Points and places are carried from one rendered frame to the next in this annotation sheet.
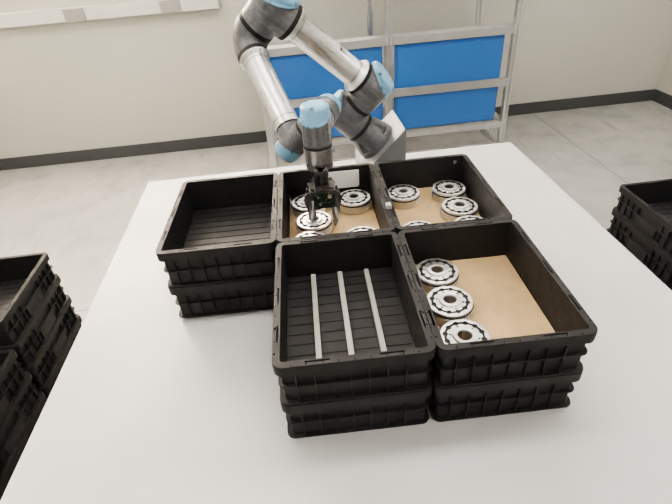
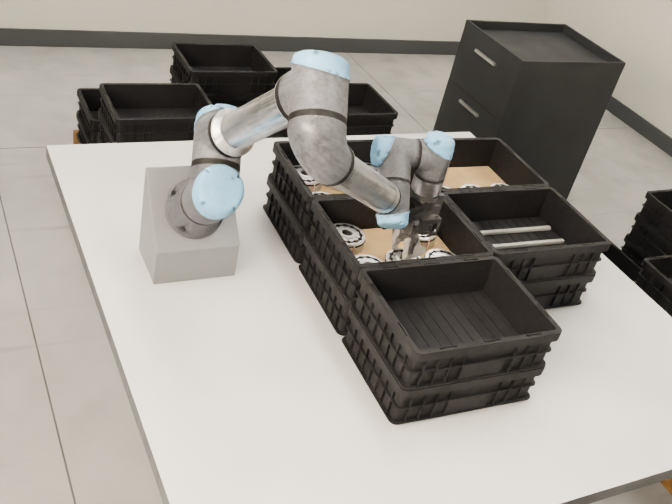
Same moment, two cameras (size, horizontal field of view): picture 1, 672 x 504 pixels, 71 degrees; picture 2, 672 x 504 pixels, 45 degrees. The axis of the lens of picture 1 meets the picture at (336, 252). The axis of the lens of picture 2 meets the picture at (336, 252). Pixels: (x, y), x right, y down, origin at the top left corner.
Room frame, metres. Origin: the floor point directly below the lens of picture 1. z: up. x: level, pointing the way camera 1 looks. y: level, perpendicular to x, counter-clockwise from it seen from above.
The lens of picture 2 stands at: (2.18, 1.50, 2.02)
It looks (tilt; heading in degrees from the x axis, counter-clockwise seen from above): 34 degrees down; 241
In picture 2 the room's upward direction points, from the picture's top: 14 degrees clockwise
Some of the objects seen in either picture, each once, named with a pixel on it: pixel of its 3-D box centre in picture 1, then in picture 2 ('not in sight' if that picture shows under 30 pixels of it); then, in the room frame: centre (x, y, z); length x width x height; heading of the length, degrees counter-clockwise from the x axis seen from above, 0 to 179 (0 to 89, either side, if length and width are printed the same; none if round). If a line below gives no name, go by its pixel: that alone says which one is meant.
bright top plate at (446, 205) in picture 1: (459, 206); not in sight; (1.17, -0.37, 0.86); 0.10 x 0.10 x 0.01
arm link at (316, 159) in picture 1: (319, 154); (426, 183); (1.14, 0.02, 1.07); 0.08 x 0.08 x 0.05
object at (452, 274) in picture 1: (437, 271); not in sight; (0.88, -0.24, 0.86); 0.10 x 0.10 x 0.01
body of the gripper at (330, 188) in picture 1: (321, 183); (420, 211); (1.13, 0.02, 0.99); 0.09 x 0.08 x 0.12; 2
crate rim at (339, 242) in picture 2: (330, 201); (401, 230); (1.16, 0.00, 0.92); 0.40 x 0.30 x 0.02; 2
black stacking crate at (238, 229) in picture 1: (228, 226); (452, 320); (1.15, 0.30, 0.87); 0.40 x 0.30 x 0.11; 2
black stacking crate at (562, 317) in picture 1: (480, 295); (465, 179); (0.77, -0.31, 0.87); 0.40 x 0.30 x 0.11; 2
